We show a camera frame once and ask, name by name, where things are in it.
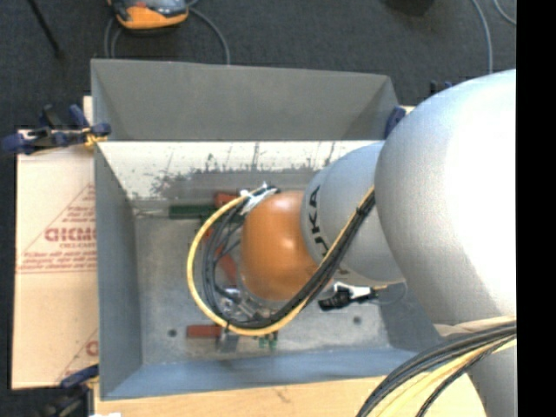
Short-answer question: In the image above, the dark green flat block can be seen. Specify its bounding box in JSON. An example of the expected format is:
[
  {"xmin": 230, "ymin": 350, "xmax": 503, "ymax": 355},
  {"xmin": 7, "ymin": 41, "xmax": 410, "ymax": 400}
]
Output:
[{"xmin": 169, "ymin": 204, "xmax": 217, "ymax": 220}]

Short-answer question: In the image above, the black cylinder on white bracket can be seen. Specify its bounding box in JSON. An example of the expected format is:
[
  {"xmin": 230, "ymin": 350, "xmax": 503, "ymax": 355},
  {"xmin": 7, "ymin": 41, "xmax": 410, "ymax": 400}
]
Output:
[{"xmin": 317, "ymin": 281, "xmax": 375, "ymax": 312}]

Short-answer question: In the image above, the brown cardboard board red print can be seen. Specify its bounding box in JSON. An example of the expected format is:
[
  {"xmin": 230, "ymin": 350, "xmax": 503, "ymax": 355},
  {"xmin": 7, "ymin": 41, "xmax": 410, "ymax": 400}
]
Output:
[{"xmin": 10, "ymin": 144, "xmax": 101, "ymax": 391}]

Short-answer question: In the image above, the grey metal bin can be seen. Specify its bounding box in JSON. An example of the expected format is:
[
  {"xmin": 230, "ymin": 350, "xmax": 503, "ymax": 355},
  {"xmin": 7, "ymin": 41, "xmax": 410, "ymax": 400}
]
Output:
[{"xmin": 89, "ymin": 58, "xmax": 440, "ymax": 401}]

